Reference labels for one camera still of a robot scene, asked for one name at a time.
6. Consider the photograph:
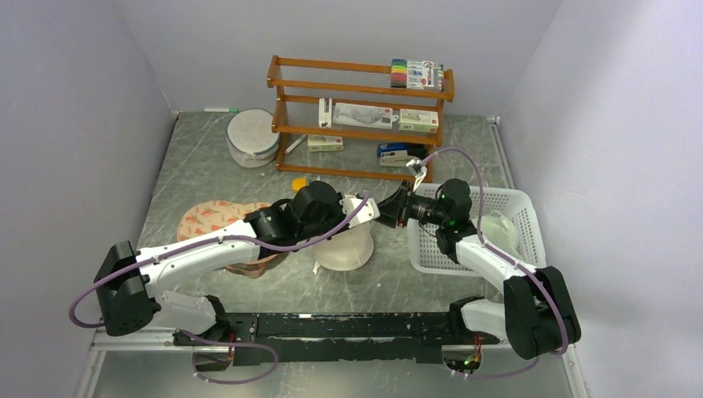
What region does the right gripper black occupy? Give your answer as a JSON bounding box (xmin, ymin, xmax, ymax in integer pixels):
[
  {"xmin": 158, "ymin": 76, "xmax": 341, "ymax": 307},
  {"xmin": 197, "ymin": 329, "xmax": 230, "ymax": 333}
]
[{"xmin": 375, "ymin": 180, "xmax": 448, "ymax": 228}]

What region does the beige mesh laundry bag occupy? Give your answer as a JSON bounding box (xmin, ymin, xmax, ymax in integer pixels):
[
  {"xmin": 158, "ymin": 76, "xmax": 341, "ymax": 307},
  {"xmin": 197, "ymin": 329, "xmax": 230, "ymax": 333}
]
[{"xmin": 310, "ymin": 223, "xmax": 375, "ymax": 272}]

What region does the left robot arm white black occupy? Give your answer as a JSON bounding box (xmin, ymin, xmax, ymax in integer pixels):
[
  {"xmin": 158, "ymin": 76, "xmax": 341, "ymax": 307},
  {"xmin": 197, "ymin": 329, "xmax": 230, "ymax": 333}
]
[{"xmin": 90, "ymin": 181, "xmax": 369, "ymax": 345}]

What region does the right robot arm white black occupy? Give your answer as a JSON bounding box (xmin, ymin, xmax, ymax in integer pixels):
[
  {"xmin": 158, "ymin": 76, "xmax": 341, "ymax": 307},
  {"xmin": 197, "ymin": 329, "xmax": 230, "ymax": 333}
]
[{"xmin": 378, "ymin": 178, "xmax": 582, "ymax": 359}]

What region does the white mesh laundry bag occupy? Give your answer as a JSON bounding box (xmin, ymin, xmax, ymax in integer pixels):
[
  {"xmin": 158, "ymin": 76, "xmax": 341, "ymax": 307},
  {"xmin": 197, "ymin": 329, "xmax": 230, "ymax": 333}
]
[{"xmin": 226, "ymin": 109, "xmax": 279, "ymax": 168}]

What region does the pink floral bra bag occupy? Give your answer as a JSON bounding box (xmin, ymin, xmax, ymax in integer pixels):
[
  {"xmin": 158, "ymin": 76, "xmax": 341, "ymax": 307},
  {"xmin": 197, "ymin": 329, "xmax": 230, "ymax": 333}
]
[{"xmin": 176, "ymin": 200, "xmax": 284, "ymax": 279}]

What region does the beige stapler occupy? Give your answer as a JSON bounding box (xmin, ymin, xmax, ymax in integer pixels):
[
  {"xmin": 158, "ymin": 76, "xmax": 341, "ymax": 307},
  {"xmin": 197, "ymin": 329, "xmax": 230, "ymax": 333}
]
[{"xmin": 379, "ymin": 154, "xmax": 421, "ymax": 167}]

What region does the white plastic basket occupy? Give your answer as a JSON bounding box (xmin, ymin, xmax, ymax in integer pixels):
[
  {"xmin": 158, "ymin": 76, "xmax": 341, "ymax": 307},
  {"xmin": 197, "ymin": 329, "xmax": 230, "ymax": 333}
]
[{"xmin": 407, "ymin": 187, "xmax": 547, "ymax": 277}]

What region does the blue stapler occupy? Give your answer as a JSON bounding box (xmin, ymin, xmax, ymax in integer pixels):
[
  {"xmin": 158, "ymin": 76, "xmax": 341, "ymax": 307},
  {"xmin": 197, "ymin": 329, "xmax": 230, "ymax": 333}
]
[{"xmin": 376, "ymin": 142, "xmax": 429, "ymax": 158}]

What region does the green white box upper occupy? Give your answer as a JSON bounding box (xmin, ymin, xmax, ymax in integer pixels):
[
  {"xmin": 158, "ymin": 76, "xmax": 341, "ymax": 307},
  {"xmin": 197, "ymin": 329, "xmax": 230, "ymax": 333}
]
[{"xmin": 398, "ymin": 109, "xmax": 440, "ymax": 133}]

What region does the green white box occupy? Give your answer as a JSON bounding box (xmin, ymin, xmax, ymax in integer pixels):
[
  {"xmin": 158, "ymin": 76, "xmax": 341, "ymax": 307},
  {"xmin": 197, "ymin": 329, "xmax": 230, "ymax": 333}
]
[
  {"xmin": 398, "ymin": 109, "xmax": 440, "ymax": 133},
  {"xmin": 307, "ymin": 135, "xmax": 344, "ymax": 153}
]

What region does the yellow grey eraser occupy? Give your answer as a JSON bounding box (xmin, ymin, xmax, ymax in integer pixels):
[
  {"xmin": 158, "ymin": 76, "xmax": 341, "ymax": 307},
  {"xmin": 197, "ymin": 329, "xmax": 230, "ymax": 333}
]
[{"xmin": 292, "ymin": 177, "xmax": 308, "ymax": 192}]

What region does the clear packaged item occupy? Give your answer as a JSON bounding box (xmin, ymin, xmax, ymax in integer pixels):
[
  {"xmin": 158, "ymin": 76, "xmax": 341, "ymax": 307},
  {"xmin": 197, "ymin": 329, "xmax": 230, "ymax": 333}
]
[{"xmin": 332, "ymin": 103, "xmax": 399, "ymax": 129}]

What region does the green white box lower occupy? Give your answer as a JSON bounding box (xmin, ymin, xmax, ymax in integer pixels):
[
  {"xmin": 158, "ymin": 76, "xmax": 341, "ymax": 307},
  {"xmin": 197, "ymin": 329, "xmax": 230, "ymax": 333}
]
[{"xmin": 307, "ymin": 135, "xmax": 344, "ymax": 153}]

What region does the white pink marker pen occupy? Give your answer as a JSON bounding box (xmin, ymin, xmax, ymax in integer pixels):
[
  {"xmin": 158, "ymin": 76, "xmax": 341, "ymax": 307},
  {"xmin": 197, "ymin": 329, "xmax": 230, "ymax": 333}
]
[{"xmin": 284, "ymin": 134, "xmax": 306, "ymax": 154}]

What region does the orange wooden shelf rack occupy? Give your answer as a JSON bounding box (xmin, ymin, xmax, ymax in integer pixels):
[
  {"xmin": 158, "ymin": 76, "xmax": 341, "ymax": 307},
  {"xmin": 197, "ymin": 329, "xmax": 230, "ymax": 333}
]
[{"xmin": 266, "ymin": 56, "xmax": 455, "ymax": 180}]

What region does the marker pen set pack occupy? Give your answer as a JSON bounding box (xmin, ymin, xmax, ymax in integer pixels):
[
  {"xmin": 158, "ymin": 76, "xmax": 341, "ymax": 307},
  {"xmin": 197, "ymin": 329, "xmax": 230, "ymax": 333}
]
[{"xmin": 390, "ymin": 58, "xmax": 445, "ymax": 91}]

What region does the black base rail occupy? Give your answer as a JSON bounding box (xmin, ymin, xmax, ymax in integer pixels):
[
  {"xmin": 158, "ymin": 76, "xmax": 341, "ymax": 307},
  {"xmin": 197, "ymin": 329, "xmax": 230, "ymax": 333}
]
[{"xmin": 90, "ymin": 310, "xmax": 545, "ymax": 366}]

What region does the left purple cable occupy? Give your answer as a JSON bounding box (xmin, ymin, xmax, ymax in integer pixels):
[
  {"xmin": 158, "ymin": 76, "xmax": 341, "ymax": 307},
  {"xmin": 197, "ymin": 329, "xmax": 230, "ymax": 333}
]
[{"xmin": 68, "ymin": 192, "xmax": 371, "ymax": 329}]

